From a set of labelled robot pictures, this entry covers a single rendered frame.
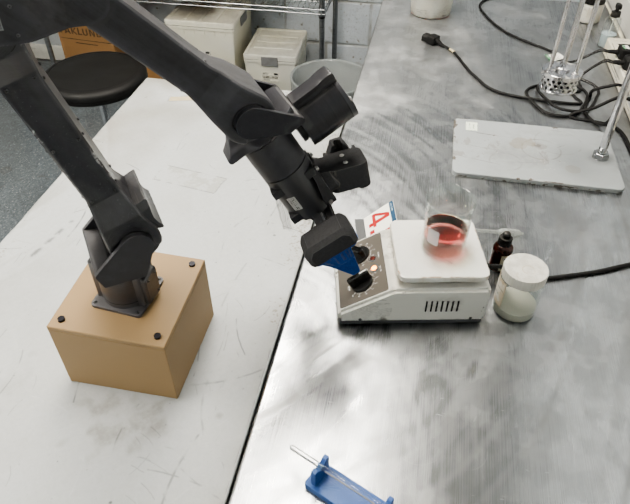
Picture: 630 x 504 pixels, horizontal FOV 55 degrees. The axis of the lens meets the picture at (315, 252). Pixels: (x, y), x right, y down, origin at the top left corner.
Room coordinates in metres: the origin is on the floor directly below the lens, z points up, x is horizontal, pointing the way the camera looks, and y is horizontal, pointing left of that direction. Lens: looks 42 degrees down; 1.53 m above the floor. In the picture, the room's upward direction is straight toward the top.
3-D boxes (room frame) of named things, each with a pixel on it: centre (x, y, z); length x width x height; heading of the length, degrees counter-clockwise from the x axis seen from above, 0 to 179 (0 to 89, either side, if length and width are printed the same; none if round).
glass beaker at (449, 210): (0.61, -0.17, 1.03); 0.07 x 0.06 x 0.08; 177
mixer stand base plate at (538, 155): (0.97, -0.41, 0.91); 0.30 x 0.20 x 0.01; 79
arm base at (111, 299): (0.51, 0.22, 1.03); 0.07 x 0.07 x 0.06; 75
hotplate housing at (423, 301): (0.61, -0.14, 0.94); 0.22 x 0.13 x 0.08; 91
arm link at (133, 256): (0.51, 0.22, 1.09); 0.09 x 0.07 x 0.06; 25
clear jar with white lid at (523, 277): (0.58, -0.28, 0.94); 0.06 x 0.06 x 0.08
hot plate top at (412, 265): (0.61, -0.17, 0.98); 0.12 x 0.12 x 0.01; 1
